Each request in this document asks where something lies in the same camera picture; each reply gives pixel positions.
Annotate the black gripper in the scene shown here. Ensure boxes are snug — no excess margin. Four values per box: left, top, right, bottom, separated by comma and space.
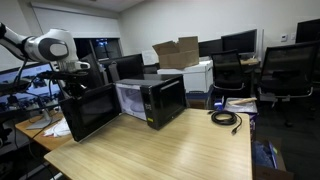
63, 78, 88, 98

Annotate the large black box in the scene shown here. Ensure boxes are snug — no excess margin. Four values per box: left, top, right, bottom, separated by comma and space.
58, 82, 123, 144

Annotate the black microwave body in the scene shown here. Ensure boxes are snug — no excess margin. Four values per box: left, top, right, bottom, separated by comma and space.
114, 73, 188, 131

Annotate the open brown cardboard box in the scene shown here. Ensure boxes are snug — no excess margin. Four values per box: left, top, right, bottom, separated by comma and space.
151, 35, 201, 70

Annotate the large black desktop monitor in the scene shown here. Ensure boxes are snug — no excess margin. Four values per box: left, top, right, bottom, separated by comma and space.
0, 62, 63, 131

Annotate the white paper stack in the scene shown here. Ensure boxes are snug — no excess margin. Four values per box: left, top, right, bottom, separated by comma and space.
42, 116, 72, 139

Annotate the dark glass window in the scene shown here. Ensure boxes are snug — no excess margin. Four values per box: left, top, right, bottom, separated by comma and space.
73, 37, 123, 62

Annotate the black padded office chair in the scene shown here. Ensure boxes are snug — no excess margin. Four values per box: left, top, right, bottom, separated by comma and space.
99, 53, 146, 85

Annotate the white storage box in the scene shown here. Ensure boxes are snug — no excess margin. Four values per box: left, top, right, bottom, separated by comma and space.
156, 59, 215, 95

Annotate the small black background monitor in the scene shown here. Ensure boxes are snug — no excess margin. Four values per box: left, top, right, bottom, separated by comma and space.
197, 38, 224, 58

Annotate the small blue carton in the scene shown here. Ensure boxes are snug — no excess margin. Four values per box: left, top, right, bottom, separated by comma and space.
213, 95, 225, 111

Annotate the wooden stick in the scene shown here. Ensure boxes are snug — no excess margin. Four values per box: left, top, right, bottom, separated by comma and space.
227, 96, 258, 107

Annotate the wide black background monitor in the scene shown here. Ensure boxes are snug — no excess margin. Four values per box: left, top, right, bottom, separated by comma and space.
220, 28, 259, 55

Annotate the cardboard box with blue contents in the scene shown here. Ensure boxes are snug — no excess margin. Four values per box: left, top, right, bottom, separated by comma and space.
251, 137, 295, 180

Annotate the large black mesh office chair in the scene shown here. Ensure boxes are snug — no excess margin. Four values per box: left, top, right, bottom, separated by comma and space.
257, 40, 320, 128

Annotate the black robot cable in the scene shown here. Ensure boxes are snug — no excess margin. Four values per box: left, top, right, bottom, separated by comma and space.
12, 57, 68, 101

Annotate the coiled black cable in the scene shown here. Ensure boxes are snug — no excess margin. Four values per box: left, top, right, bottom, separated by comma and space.
207, 109, 244, 136

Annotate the black wall-side monitor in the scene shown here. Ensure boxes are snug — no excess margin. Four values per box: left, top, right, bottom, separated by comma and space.
295, 17, 320, 45

